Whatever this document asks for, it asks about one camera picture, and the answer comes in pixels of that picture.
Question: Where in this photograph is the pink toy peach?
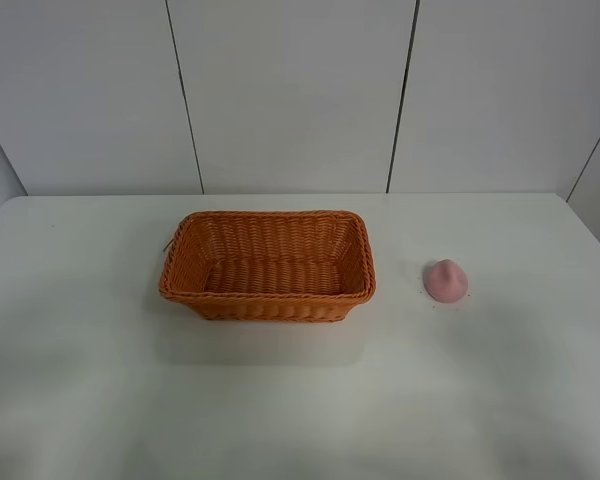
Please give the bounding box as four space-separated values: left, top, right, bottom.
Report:
423 259 468 304

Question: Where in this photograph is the orange woven plastic basket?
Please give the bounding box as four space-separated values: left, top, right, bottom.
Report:
159 210 376 323

